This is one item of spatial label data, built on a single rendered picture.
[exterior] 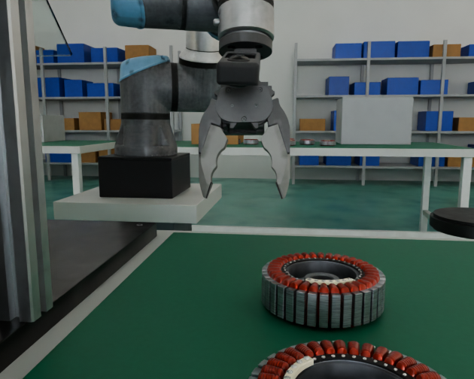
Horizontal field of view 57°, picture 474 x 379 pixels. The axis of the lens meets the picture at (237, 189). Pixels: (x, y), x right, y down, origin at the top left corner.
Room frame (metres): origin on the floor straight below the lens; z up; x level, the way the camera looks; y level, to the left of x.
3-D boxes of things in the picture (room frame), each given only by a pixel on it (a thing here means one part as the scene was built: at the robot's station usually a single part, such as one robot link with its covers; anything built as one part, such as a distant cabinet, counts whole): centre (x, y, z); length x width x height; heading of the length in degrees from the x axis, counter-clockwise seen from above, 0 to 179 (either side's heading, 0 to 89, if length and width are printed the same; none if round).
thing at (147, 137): (1.07, 0.22, 0.89); 0.15 x 0.15 x 0.10
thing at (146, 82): (1.08, 0.21, 1.01); 0.13 x 0.12 x 0.14; 102
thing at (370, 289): (0.39, -0.08, 0.77); 0.11 x 0.11 x 0.04
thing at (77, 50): (7.00, 2.47, 1.92); 0.42 x 0.42 x 0.28; 85
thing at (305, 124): (6.59, -1.12, 0.87); 0.40 x 0.36 x 0.17; 173
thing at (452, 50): (6.39, -2.89, 1.87); 0.40 x 0.36 x 0.17; 172
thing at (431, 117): (6.38, -2.85, 0.92); 0.42 x 0.36 x 0.28; 173
